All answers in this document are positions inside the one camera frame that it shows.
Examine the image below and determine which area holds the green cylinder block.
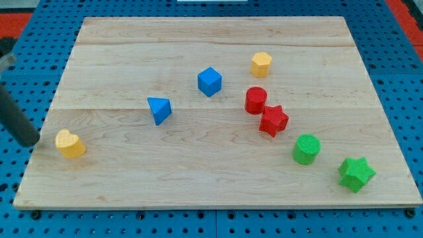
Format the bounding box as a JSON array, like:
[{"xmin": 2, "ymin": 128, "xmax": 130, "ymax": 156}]
[{"xmin": 292, "ymin": 134, "xmax": 321, "ymax": 165}]

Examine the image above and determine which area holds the wooden board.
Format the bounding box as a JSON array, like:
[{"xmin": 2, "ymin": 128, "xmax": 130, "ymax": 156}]
[{"xmin": 13, "ymin": 17, "xmax": 422, "ymax": 210}]

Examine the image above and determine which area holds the blue cube block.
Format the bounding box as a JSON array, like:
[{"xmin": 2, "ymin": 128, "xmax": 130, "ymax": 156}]
[{"xmin": 198, "ymin": 67, "xmax": 222, "ymax": 97}]

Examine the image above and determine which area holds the red cylinder block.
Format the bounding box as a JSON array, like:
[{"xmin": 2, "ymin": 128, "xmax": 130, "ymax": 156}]
[{"xmin": 245, "ymin": 87, "xmax": 267, "ymax": 114}]

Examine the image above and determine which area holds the blue triangle block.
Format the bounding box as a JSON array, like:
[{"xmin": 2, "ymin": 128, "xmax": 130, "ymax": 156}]
[{"xmin": 147, "ymin": 97, "xmax": 172, "ymax": 126}]

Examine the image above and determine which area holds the red star block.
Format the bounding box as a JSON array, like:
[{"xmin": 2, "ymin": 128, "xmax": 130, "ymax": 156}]
[{"xmin": 259, "ymin": 105, "xmax": 289, "ymax": 138}]

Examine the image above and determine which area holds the yellow hexagon block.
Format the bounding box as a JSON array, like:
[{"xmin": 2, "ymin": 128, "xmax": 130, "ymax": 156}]
[{"xmin": 250, "ymin": 52, "xmax": 272, "ymax": 78}]

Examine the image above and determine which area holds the yellow heart block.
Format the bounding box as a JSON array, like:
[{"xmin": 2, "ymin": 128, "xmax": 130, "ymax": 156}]
[{"xmin": 55, "ymin": 129, "xmax": 86, "ymax": 159}]

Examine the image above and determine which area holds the green star block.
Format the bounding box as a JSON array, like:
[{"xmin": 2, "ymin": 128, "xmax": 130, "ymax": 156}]
[{"xmin": 338, "ymin": 157, "xmax": 377, "ymax": 193}]

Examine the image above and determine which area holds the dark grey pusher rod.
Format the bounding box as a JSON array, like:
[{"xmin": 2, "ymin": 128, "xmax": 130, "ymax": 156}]
[{"xmin": 1, "ymin": 85, "xmax": 40, "ymax": 147}]

